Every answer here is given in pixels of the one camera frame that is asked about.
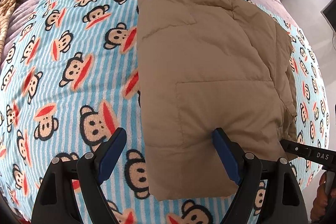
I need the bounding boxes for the tan puffer jacket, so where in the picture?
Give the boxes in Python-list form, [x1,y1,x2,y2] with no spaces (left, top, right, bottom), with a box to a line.
[137,0,297,201]

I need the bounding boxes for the person's right hand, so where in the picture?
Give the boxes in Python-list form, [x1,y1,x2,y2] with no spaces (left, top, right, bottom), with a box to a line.
[310,172,328,222]

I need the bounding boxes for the monkey print striped blanket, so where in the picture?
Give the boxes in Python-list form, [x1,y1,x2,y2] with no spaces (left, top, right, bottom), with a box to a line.
[1,0,331,223]

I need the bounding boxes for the wall mounted flat television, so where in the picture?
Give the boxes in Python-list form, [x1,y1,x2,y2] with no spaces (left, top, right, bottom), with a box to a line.
[321,0,336,32]

